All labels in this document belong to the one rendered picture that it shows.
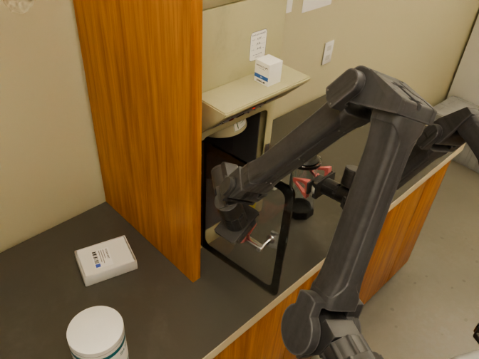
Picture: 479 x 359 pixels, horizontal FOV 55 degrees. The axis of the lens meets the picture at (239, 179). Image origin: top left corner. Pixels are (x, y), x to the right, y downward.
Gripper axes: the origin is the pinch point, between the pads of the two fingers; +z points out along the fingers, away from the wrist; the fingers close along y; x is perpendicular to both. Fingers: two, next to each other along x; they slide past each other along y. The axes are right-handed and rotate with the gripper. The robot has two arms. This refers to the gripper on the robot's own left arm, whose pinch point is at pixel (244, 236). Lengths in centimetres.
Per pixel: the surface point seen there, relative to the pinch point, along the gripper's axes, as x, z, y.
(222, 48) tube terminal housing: -21.5, -32.1, -28.3
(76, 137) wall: -66, -3, 4
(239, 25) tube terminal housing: -21, -34, -35
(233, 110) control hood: -10.8, -25.8, -17.7
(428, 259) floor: 25, 174, -95
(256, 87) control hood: -14.4, -20.6, -29.6
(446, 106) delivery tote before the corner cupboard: -26, 199, -230
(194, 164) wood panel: -13.8, -18.5, -3.8
